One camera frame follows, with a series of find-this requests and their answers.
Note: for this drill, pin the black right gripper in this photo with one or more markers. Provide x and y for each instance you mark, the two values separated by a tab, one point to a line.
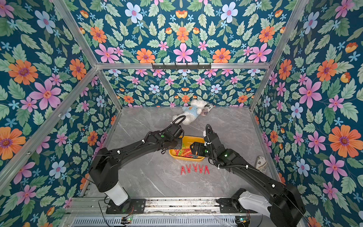
195	148

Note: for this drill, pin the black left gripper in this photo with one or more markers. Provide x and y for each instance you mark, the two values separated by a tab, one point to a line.
179	141

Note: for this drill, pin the yellow plastic storage box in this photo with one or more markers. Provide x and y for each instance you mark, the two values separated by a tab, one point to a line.
183	151

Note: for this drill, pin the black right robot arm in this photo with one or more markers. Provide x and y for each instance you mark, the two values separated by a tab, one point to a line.
281	202

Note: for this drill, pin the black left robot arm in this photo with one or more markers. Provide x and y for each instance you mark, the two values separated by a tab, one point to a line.
106	164

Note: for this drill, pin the white plush teddy bear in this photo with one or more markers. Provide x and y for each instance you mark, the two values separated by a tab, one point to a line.
190	113

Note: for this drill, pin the flag print pouch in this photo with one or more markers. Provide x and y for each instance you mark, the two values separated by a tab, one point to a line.
261	164

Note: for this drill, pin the white vent grille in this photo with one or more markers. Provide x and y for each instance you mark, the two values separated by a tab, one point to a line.
158	221

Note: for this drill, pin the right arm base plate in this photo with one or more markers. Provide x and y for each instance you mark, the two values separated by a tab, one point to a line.
229	205

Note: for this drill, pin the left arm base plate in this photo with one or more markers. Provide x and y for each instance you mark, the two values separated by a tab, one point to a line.
131	206

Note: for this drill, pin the black hook rail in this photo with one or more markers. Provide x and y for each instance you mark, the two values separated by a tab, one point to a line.
181	66

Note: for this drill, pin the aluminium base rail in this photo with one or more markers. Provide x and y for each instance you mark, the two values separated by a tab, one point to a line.
157	205

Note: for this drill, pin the aluminium corner post left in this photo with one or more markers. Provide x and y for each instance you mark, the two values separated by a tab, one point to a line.
69	20

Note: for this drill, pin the aluminium corner post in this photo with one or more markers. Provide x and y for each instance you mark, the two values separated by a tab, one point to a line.
69	20
290	26

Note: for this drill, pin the aluminium corner post right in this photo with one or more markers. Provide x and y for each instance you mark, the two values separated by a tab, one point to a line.
290	26

